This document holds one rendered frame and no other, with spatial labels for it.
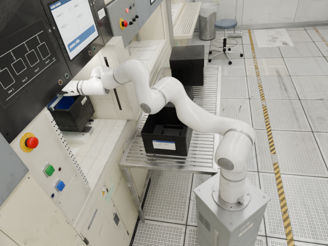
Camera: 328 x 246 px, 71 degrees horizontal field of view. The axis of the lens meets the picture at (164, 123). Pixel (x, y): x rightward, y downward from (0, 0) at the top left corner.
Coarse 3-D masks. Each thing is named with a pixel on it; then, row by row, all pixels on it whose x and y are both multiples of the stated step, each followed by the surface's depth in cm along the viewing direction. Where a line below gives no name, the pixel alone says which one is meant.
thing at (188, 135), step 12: (168, 108) 156; (156, 120) 165; (168, 120) 162; (144, 132) 145; (156, 132) 161; (168, 132) 160; (180, 132) 154; (144, 144) 144; (156, 144) 141; (168, 144) 139; (180, 144) 136
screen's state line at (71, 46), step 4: (88, 28) 109; (92, 28) 112; (84, 32) 106; (88, 32) 109; (92, 32) 113; (80, 36) 103; (84, 36) 106; (88, 36) 109; (76, 40) 100; (80, 40) 103; (84, 40) 106; (68, 44) 95; (72, 44) 98; (76, 44) 101; (68, 48) 96; (72, 48) 98
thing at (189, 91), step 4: (184, 88) 183; (188, 88) 182; (192, 88) 183; (188, 92) 178; (192, 92) 184; (188, 96) 174; (192, 96) 185; (192, 100) 186; (168, 104) 169; (172, 104) 169
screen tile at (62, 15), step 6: (60, 12) 90; (66, 12) 93; (72, 12) 97; (60, 18) 90; (66, 18) 94; (72, 18) 97; (60, 24) 90; (72, 24) 97; (66, 30) 94; (72, 30) 98; (78, 30) 102; (66, 36) 94; (72, 36) 98
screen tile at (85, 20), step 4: (80, 0) 102; (72, 4) 97; (76, 4) 99; (80, 4) 102; (84, 4) 105; (76, 8) 100; (80, 8) 102; (84, 8) 106; (88, 8) 109; (76, 12) 100; (88, 12) 109; (76, 16) 100; (84, 16) 106; (88, 16) 109; (80, 20) 103; (84, 20) 106; (88, 20) 109; (92, 20) 112; (80, 24) 103; (84, 24) 106
